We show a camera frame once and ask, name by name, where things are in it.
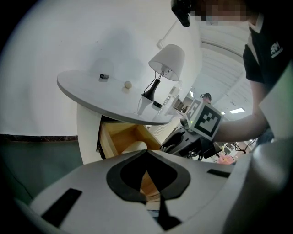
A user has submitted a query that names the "person's right forearm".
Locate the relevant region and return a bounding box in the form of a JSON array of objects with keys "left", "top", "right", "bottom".
[{"left": 215, "top": 105, "right": 273, "bottom": 142}]

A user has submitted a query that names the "white wall conduit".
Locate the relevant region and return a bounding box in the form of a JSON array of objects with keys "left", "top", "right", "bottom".
[{"left": 160, "top": 19, "right": 179, "bottom": 43}]

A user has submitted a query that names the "black head-mounted camera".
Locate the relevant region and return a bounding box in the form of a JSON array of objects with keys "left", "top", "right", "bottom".
[{"left": 170, "top": 0, "right": 192, "bottom": 28}]

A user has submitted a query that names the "pink cloth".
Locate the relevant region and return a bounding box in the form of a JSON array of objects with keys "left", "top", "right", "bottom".
[{"left": 216, "top": 154, "right": 236, "bottom": 164}]

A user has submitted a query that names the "clear plastic water bottle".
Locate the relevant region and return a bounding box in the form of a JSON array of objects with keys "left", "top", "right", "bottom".
[{"left": 163, "top": 81, "right": 184, "bottom": 115}]

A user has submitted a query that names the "large wooden drawer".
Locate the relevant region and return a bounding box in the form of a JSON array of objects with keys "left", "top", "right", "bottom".
[{"left": 97, "top": 121, "right": 162, "bottom": 210}]

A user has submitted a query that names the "person's blue jeans leg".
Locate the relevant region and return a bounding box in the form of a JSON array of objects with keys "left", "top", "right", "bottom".
[{"left": 257, "top": 128, "right": 274, "bottom": 147}]

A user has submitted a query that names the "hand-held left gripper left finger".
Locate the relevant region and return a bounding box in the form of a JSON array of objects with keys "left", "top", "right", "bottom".
[{"left": 29, "top": 149, "right": 161, "bottom": 234}]

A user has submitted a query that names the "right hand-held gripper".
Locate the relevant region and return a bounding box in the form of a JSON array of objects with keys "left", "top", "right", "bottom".
[{"left": 161, "top": 98, "right": 224, "bottom": 160}]

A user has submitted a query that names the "person's head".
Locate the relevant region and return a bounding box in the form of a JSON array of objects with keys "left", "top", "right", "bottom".
[{"left": 190, "top": 0, "right": 259, "bottom": 26}]

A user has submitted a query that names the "white shade table lamp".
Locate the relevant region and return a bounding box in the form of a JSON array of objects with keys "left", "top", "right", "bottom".
[{"left": 141, "top": 44, "right": 185, "bottom": 102}]

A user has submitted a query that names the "person's black shirt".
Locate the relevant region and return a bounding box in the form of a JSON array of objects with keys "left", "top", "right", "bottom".
[{"left": 242, "top": 13, "right": 293, "bottom": 108}]

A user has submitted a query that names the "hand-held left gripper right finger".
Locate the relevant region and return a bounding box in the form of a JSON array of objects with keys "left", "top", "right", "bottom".
[{"left": 146, "top": 149, "right": 250, "bottom": 234}]

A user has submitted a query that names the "white round table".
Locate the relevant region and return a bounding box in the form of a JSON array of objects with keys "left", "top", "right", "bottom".
[{"left": 56, "top": 69, "right": 177, "bottom": 165}]

